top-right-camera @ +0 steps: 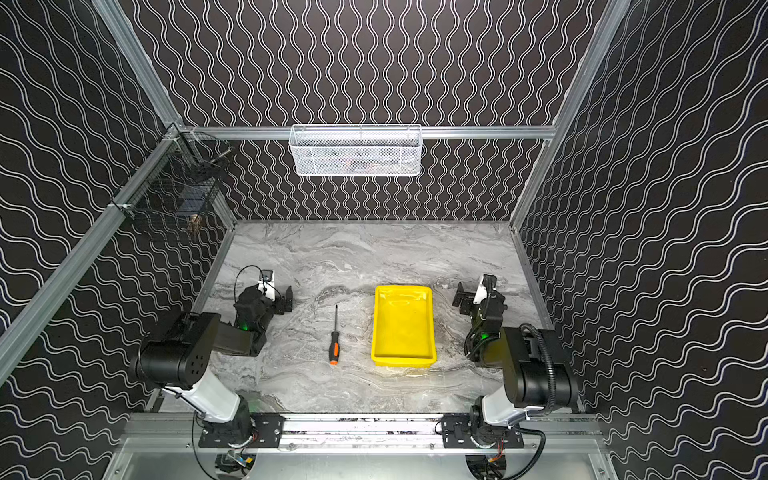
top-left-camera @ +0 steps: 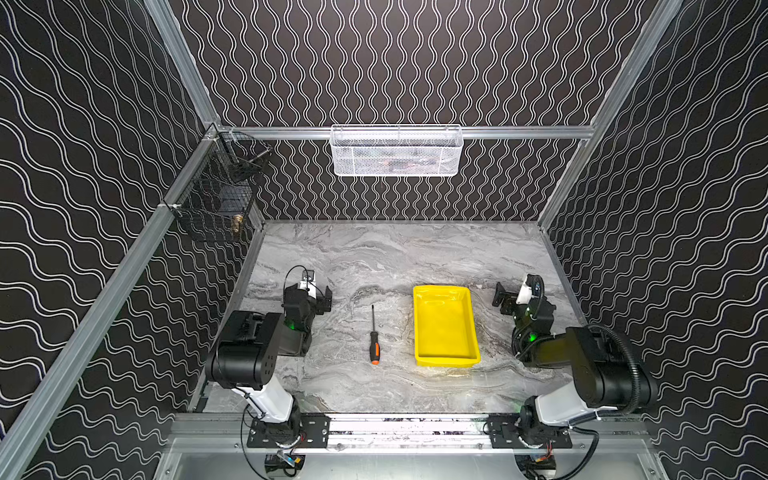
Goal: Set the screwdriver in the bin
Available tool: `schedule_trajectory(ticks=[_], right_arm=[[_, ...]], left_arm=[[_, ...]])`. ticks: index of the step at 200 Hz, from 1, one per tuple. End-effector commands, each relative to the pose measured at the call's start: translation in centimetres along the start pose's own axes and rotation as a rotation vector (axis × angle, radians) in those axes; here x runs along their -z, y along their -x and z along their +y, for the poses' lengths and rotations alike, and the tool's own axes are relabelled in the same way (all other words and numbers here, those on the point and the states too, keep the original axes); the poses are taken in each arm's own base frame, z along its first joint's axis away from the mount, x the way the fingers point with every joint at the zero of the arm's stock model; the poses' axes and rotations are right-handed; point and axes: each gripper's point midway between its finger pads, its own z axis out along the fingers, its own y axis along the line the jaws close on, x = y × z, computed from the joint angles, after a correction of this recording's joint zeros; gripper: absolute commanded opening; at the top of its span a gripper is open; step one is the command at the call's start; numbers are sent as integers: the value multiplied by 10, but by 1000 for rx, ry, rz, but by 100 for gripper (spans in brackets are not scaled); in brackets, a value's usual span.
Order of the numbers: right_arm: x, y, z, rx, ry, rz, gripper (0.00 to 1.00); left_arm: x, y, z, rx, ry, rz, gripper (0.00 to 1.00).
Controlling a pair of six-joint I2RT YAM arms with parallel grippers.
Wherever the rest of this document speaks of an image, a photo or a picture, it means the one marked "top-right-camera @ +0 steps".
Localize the orange black handled screwdriver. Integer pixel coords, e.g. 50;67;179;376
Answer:
328;306;340;365

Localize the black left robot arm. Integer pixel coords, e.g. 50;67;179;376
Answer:
132;281;293;448

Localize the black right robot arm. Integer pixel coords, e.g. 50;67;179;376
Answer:
452;275;579;445

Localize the yellow plastic bin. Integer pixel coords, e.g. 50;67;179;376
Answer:
371;285;437;368

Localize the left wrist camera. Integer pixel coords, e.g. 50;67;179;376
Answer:
257;269;278;301

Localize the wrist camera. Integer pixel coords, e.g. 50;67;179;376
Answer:
473;274;497;305
257;269;278;301

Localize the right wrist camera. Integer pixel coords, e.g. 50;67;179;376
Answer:
473;274;497;305

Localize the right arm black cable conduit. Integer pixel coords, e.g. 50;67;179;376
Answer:
519;322;559;416

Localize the clear mesh wall basket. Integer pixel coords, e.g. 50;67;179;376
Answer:
288;124;424;177

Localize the black wire wall basket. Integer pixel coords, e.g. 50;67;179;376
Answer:
116;126;233;243

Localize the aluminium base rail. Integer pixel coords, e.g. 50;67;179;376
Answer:
104;413;618;479

